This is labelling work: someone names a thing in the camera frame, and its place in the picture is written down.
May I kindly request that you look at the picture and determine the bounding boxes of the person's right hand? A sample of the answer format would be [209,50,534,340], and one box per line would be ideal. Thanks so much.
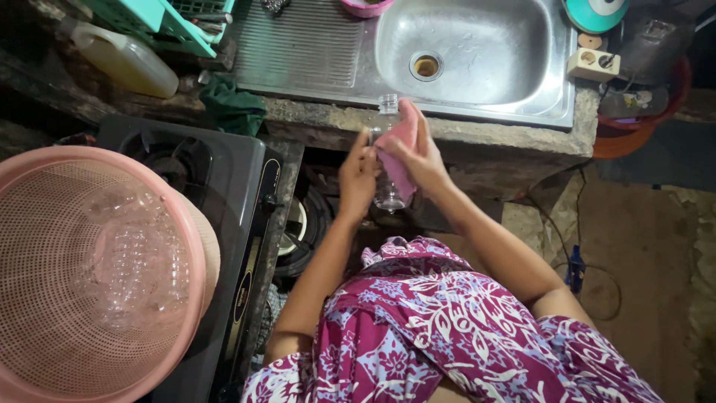
[374,101,455,198]

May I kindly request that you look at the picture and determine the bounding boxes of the person's left hand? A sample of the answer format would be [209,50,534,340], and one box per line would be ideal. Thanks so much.
[338,128,381,224]

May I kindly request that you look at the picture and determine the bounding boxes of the pink cleaning cloth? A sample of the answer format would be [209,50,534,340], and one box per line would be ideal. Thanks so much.
[374,99,419,203]

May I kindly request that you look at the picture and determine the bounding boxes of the clear plastic bottle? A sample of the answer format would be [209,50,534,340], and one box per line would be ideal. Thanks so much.
[369,93,408,212]

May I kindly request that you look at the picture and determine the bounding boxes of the white and black bowl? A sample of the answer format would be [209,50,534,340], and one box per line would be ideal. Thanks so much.
[274,187,335,278]

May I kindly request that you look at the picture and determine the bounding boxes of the stainless steel sink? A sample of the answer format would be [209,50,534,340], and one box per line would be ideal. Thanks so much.
[232,0,578,129]

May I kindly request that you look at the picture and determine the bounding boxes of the black gas stove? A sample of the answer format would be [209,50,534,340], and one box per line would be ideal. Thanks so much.
[96,115,285,403]

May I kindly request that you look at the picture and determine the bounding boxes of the green cloth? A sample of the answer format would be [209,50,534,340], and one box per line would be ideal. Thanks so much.
[199,75,267,138]

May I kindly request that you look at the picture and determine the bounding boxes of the pink plastic bowl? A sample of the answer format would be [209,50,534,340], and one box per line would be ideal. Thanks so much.
[339,0,395,19]

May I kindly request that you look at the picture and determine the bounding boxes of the person's floral purple dress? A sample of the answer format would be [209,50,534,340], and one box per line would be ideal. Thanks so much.
[242,235,666,403]

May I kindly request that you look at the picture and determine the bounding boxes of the blue plastic bottle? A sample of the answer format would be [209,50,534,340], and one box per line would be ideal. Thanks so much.
[565,244,586,296]

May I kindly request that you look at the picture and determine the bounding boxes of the cream power socket box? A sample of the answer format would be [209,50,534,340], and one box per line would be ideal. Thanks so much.
[567,47,622,84]

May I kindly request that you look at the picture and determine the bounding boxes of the red plastic basin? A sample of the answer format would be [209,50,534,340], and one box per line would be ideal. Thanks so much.
[593,56,693,160]

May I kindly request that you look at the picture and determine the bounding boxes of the teal round lid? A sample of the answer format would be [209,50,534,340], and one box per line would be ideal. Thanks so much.
[562,0,632,34]

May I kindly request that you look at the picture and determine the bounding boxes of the pile of clear plastic bottles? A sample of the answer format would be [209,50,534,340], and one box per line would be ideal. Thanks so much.
[78,187,192,331]

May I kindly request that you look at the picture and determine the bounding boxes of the teal plastic rack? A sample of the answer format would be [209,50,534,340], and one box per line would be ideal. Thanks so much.
[78,0,236,59]

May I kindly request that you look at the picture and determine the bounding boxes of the yellow liquid plastic jug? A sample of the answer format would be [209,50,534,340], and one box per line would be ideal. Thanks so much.
[70,21,180,99]

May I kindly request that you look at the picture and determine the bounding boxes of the grey metal pot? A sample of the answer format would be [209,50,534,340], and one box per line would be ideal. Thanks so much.
[615,7,696,86]

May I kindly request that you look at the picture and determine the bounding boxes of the pink plastic strainer basket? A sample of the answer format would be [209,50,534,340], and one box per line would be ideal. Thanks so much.
[0,146,221,403]

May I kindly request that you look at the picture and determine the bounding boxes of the black cable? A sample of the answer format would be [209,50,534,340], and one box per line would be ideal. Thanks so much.
[506,168,623,322]

